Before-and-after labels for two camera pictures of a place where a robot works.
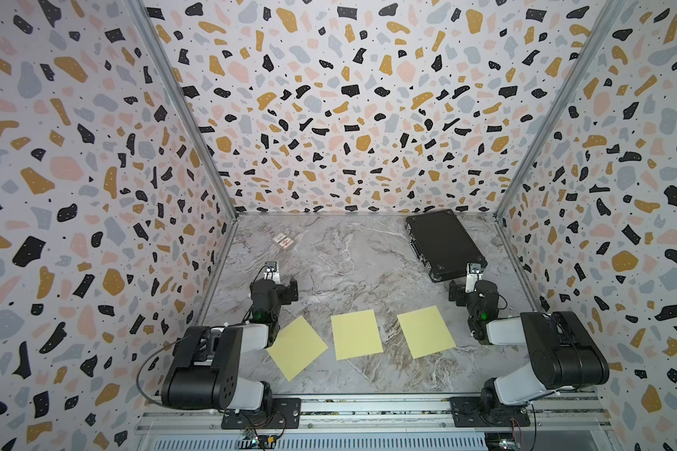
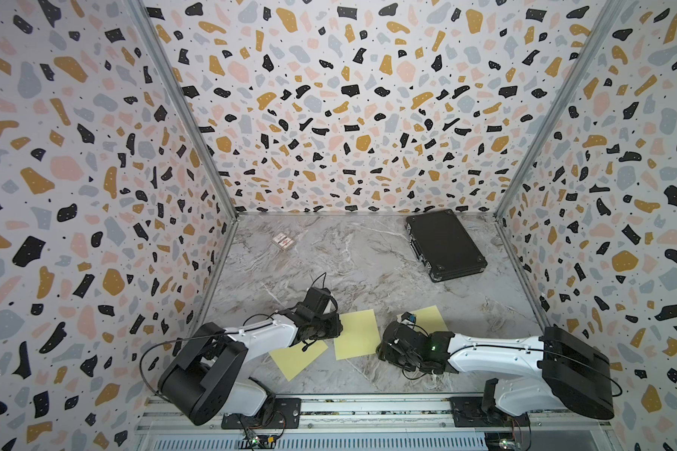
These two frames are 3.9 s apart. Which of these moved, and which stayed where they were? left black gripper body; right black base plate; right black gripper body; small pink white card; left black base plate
Moved: left black gripper body; right black gripper body
Stayed: right black base plate; left black base plate; small pink white card
